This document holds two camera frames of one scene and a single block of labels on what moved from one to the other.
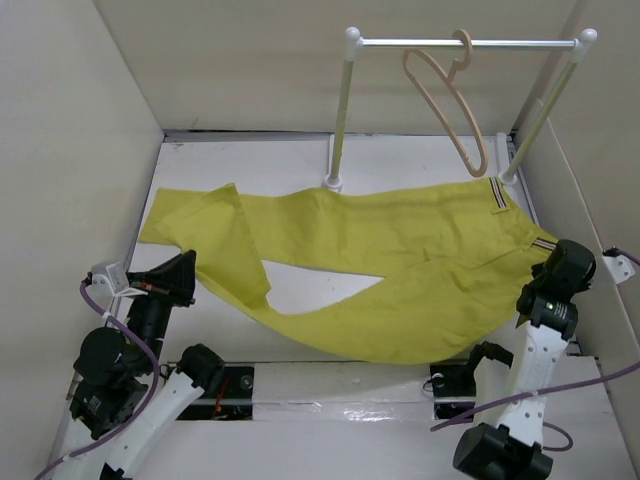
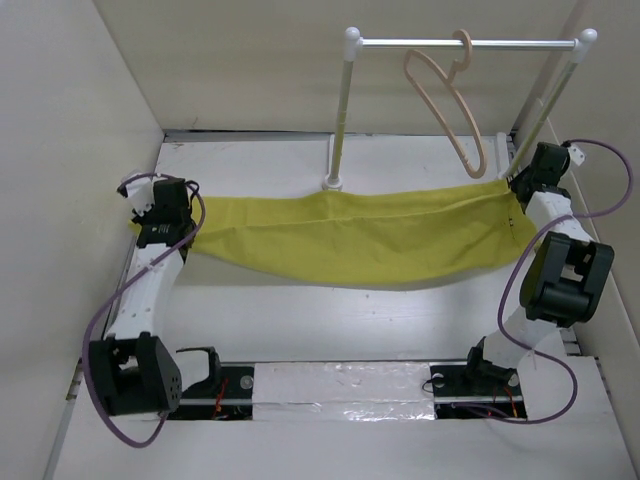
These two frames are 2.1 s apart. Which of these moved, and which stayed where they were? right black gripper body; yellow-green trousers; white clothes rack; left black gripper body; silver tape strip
Moved: left black gripper body; yellow-green trousers; right black gripper body
Stayed: white clothes rack; silver tape strip
